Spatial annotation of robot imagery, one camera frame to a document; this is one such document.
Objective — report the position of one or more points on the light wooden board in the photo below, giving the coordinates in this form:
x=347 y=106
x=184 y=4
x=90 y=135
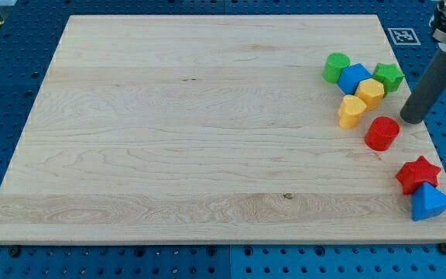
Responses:
x=208 y=129

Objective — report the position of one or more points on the yellow heart block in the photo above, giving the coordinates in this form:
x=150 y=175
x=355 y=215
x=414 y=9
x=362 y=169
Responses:
x=351 y=111

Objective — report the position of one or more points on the green cylinder block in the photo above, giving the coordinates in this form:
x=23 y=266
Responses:
x=334 y=65

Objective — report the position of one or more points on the blue cube block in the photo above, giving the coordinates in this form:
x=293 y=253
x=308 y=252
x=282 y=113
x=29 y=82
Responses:
x=351 y=76

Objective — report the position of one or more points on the yellow hexagon block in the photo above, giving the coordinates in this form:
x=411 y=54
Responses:
x=371 y=92

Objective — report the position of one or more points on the red cylinder block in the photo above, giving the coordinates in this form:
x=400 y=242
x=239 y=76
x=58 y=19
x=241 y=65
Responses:
x=382 y=133

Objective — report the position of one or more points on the green star block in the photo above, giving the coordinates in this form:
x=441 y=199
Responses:
x=389 y=75

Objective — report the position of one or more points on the red star block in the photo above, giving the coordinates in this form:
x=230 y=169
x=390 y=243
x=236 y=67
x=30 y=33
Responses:
x=414 y=173

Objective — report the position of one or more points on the white fiducial marker tag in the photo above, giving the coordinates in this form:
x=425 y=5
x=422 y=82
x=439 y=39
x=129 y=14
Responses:
x=402 y=36

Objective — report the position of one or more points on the blue triangle block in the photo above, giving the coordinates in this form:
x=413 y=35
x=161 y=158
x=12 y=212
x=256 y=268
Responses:
x=427 y=202

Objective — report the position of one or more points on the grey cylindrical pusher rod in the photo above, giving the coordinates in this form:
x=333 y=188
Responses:
x=427 y=91

